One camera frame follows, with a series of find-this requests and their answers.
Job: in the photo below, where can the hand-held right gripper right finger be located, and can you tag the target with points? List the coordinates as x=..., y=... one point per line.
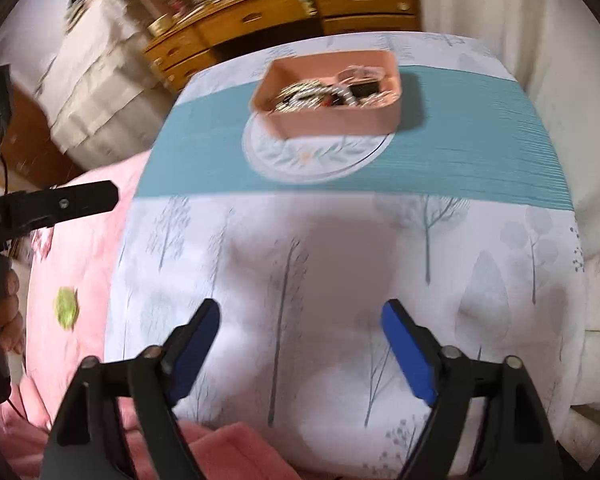
x=409, y=355

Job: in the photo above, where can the person's left hand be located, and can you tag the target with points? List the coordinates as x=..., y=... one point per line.
x=7, y=310

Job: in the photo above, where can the green crumpled wrapper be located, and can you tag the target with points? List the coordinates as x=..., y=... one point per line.
x=66, y=308

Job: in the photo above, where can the pink fleece blanket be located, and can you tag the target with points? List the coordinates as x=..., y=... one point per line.
x=75, y=260

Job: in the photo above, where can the wooden desk with drawers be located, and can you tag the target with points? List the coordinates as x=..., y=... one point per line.
x=260, y=15

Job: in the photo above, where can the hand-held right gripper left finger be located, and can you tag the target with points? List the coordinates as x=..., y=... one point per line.
x=195, y=355

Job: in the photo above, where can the tree print tablecloth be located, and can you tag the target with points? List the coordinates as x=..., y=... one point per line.
x=330, y=260

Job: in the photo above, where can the pink plastic storage box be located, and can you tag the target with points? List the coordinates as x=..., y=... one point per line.
x=330, y=120

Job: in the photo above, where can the white lace furniture cover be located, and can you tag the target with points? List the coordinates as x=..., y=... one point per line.
x=95, y=75

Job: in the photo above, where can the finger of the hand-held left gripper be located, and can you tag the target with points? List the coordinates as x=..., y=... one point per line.
x=65, y=205

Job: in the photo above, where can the pink fleece robe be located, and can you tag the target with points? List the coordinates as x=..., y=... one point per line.
x=230, y=452

